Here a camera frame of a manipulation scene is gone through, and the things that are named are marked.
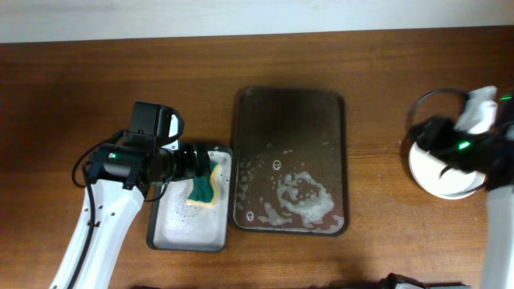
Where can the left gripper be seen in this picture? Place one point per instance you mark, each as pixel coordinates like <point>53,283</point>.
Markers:
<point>190,166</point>

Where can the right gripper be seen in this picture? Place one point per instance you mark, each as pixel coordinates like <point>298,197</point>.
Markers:
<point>434,136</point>

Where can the green and yellow sponge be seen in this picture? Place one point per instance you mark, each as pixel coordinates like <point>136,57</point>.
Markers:
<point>205,190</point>

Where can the white plate with red stain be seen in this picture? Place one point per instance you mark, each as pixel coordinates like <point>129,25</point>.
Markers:
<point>452,185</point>

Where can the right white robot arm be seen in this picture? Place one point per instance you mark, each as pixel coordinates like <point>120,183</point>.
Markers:
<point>482,113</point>

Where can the small grey soapy tray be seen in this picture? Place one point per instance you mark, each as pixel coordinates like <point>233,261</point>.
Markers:
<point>176,225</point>

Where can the large brown serving tray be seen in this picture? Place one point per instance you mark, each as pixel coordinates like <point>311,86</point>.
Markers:
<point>290,167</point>

